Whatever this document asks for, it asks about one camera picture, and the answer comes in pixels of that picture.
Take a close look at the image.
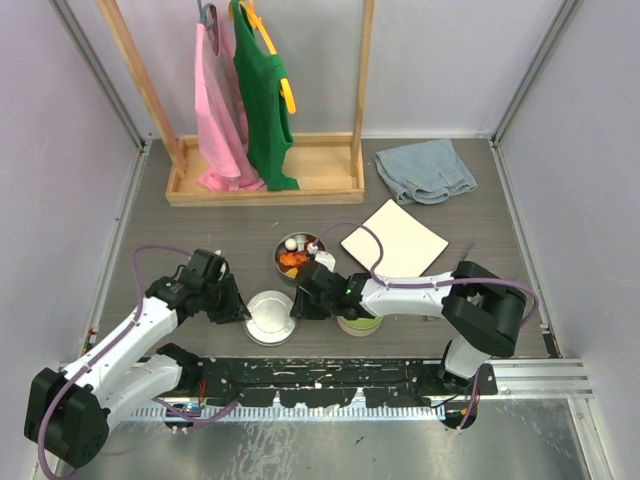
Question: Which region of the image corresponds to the grey clothes hanger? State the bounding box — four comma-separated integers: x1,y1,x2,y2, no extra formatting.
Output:
197,0,220,55

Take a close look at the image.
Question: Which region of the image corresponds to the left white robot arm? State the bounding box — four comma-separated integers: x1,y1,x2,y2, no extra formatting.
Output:
24,249,250,479

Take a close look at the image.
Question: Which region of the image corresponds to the yellow food piece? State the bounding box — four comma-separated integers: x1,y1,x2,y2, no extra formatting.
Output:
285,268,299,279

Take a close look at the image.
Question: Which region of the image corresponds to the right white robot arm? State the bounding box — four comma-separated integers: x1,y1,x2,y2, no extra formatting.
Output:
290,261,527,394

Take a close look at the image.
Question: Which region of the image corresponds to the green shirt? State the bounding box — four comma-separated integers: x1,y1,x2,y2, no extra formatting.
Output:
234,4,301,192

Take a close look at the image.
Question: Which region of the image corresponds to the white square plate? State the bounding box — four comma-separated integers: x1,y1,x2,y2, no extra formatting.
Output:
341,200,449,278

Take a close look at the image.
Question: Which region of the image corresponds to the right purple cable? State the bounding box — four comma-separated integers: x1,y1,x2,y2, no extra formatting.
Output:
307,222,541,431

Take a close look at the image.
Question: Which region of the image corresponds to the large round steel tin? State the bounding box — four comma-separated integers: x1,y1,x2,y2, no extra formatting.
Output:
273,232,326,281

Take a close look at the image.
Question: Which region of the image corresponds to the wooden clothes rack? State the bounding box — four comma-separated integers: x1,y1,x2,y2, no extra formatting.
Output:
97,1,375,207

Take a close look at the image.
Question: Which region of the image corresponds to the white cable duct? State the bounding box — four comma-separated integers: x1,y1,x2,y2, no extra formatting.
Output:
125,399,446,422

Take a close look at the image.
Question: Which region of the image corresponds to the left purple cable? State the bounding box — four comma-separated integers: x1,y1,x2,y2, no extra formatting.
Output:
37,244,243,476

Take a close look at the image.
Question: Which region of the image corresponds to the folded blue towel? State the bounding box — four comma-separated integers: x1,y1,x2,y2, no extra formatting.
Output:
374,139,477,205

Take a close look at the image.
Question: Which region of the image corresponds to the orange food piece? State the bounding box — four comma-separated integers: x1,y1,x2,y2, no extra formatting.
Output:
278,251,309,269

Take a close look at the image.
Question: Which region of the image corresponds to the pink shirt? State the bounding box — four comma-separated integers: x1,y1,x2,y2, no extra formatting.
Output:
194,24,266,192

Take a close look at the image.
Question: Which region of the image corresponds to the yellow clothes hanger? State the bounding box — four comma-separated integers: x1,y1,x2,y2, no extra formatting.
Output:
228,1,297,114

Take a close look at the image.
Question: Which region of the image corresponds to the small steel bowl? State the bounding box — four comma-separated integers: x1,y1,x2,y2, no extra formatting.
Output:
337,320,382,338

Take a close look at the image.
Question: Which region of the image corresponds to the purple cable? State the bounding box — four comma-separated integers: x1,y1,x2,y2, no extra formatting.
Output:
307,222,541,431
37,244,243,476

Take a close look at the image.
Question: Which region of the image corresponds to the green round lid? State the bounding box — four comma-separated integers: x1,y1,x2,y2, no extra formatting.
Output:
337,316,383,330

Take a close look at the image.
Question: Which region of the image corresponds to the round steel lid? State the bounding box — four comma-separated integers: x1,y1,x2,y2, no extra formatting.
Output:
244,290,297,346

